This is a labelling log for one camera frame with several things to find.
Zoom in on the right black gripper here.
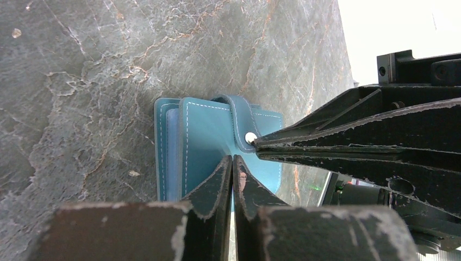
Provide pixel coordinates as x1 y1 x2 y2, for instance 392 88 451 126
255 49 460 148

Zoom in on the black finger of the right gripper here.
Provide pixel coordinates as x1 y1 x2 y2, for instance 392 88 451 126
257 150 460 217

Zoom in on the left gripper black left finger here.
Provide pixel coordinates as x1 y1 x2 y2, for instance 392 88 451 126
28 156 232 260

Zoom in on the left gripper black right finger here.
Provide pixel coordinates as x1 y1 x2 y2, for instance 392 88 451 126
232 155 418 260

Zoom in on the blue card holder wallet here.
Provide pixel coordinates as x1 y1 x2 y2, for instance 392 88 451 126
153 95 284 201

